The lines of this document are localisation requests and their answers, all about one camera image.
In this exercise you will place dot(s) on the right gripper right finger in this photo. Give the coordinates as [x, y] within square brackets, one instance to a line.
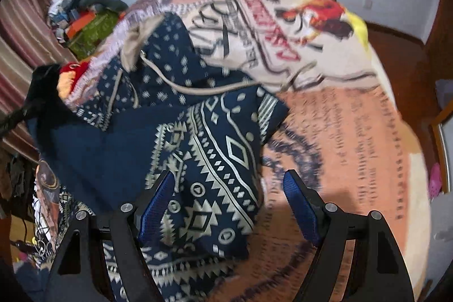
[378, 271]

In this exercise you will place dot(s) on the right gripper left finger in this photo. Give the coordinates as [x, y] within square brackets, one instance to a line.
[79, 271]

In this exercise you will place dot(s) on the navy patterned hooded garment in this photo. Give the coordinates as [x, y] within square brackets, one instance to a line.
[171, 111]

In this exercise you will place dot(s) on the red plush toy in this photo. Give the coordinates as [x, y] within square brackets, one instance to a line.
[68, 77]

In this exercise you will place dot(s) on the striped curtain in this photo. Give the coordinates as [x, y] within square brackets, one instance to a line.
[26, 43]

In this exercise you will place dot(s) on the green storage box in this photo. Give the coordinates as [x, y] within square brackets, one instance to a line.
[86, 42]

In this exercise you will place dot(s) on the orange box on pile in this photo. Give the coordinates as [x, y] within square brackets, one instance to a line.
[79, 24]

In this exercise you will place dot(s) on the pink plush toy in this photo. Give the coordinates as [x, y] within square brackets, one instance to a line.
[435, 181]

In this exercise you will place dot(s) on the grey plush pillow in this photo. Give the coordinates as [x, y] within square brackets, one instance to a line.
[113, 5]

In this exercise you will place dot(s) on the newspaper print bedspread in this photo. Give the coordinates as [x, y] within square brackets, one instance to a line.
[343, 133]

